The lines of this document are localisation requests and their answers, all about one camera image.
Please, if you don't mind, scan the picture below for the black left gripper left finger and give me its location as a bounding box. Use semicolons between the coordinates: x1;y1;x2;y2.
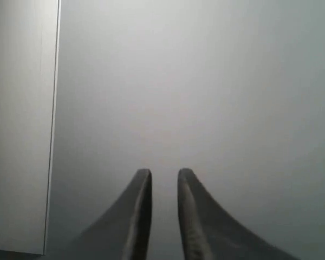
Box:
73;168;152;259

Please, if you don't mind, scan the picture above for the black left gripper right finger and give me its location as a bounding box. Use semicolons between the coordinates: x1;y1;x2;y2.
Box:
178;168;295;259

